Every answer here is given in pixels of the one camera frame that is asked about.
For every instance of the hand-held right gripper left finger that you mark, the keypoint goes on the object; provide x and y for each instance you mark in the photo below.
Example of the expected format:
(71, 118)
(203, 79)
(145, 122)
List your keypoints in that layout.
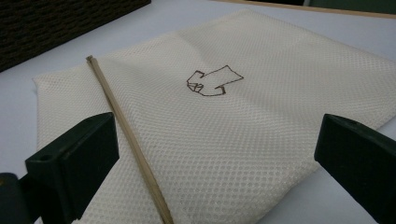
(77, 161)

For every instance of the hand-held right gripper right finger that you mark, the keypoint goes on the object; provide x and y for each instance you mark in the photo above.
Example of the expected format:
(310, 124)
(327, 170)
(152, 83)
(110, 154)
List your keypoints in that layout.
(358, 161)

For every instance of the brown wicker basket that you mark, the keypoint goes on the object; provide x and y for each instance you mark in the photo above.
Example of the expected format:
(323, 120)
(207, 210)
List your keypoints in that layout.
(46, 25)

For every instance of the cream mesh laundry bag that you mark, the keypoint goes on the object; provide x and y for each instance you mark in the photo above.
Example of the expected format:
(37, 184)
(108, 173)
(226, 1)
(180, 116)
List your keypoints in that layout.
(218, 140)

